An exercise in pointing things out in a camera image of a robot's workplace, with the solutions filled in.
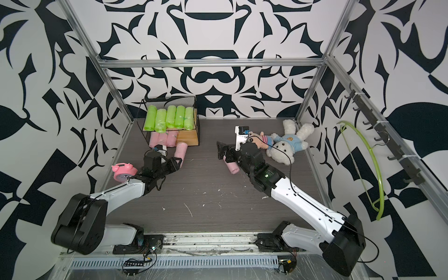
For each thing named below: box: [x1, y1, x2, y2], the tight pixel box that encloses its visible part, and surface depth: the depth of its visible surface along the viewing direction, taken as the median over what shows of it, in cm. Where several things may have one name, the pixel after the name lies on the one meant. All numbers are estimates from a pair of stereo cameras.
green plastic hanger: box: [336, 121, 385, 222], surface depth 67 cm
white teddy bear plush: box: [266, 119, 315, 166], surface depth 103 cm
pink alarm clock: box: [111, 162, 138, 183], surface depth 87 cm
